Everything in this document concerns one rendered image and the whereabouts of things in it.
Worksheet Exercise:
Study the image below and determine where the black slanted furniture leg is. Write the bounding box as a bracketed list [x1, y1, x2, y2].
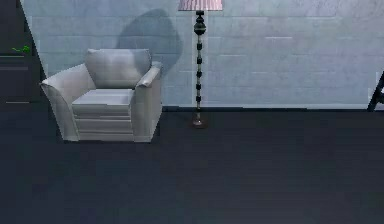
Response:
[366, 70, 384, 112]

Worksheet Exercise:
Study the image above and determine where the grey armchair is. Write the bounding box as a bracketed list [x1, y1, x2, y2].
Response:
[39, 48, 164, 144]

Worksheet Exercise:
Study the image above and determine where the small green plant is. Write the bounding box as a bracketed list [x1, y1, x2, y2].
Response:
[11, 45, 32, 55]

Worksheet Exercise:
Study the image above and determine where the pink shade floor lamp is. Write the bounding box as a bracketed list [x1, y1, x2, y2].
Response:
[177, 0, 224, 130]

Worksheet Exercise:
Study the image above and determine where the black shelf unit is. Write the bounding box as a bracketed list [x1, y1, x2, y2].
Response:
[0, 0, 48, 105]

